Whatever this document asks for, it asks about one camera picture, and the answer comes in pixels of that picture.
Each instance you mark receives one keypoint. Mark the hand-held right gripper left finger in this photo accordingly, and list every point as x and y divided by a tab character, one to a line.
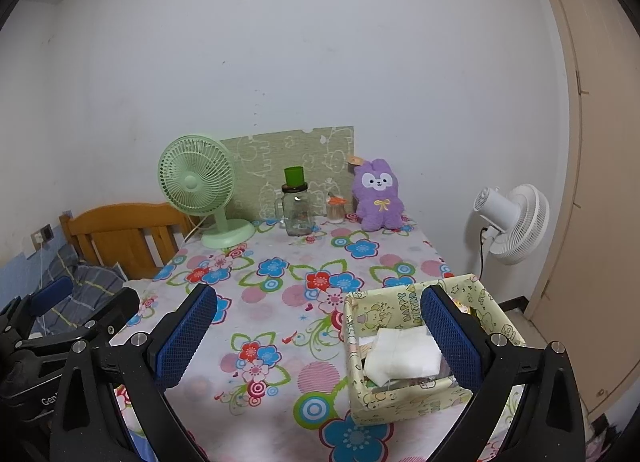
185	337

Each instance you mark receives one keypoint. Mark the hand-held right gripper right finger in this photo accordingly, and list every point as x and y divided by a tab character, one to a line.
450	337

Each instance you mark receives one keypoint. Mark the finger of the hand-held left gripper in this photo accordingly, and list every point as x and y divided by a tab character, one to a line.
50	294
117	309

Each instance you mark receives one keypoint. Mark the white cloth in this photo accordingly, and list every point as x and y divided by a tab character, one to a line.
400	354

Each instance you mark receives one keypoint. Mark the yellow printed storage box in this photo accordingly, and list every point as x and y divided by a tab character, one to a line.
400	404

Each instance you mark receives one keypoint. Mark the grey plaid blanket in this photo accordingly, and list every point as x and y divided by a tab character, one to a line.
95	282

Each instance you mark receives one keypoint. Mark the floral tablecloth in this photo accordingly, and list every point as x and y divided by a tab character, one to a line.
280	307

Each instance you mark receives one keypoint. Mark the white floor fan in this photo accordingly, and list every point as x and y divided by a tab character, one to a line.
520	222

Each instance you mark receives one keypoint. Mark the green desk fan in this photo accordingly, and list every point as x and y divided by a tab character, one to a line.
190	177

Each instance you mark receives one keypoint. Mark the purple plush bunny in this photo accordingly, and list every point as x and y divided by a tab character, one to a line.
377	202

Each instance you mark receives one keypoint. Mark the glass jar with green lid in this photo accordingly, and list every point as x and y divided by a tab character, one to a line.
298	214

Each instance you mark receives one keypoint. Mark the small jar with orange lid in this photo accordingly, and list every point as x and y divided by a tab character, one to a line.
336	211

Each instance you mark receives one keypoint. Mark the dark printed bag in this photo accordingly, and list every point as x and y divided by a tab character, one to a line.
600	429

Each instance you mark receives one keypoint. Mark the beige door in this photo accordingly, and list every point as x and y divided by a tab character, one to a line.
600	192

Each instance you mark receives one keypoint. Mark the green patterned board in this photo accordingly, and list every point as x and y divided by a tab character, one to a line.
280	147

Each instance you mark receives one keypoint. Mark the wall socket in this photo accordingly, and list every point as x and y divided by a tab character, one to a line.
44	234

